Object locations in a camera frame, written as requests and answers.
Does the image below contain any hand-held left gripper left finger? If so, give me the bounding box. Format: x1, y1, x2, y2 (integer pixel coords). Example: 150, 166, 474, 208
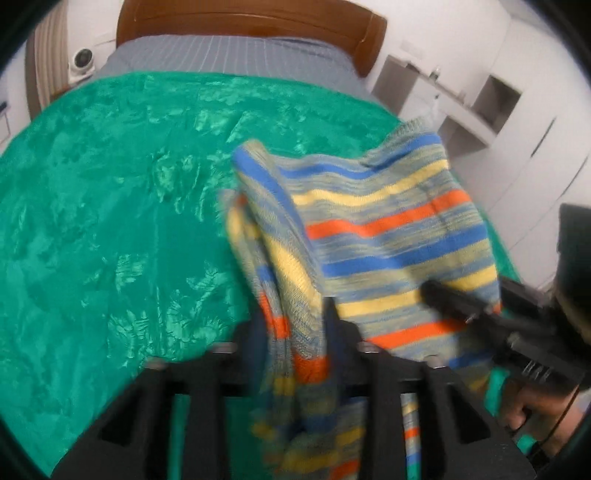
51, 323, 265, 480

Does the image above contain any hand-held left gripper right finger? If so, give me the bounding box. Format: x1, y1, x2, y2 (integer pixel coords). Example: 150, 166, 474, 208
323, 299, 537, 480

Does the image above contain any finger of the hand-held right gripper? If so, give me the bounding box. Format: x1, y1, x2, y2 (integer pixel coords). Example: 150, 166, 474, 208
501, 276, 557, 330
422, 279, 509, 328

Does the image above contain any striped knit sweater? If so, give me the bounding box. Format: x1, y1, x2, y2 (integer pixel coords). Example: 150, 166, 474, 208
219, 117, 505, 480

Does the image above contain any person's right hand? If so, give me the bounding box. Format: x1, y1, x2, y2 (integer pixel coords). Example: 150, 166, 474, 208
501, 378, 580, 459

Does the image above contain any white wardrobe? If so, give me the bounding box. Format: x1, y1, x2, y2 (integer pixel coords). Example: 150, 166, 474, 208
443, 18, 591, 288

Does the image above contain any green patterned bedspread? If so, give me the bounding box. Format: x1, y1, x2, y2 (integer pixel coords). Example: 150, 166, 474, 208
0, 71, 523, 480

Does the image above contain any white shelf unit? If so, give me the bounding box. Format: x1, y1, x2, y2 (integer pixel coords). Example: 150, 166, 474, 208
371, 54, 523, 149

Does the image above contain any grey striped pillow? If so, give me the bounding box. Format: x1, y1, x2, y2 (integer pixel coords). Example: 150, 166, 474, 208
95, 37, 370, 94

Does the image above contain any wooden headboard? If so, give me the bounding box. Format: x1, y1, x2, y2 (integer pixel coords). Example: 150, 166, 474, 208
115, 0, 387, 79

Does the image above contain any white round fan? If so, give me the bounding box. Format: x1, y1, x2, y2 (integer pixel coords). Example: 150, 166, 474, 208
68, 47, 97, 84

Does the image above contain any beige curtain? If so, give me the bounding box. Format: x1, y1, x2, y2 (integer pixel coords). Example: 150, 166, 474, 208
25, 9, 70, 117

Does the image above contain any black cable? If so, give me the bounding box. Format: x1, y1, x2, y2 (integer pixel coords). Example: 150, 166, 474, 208
529, 383, 583, 460

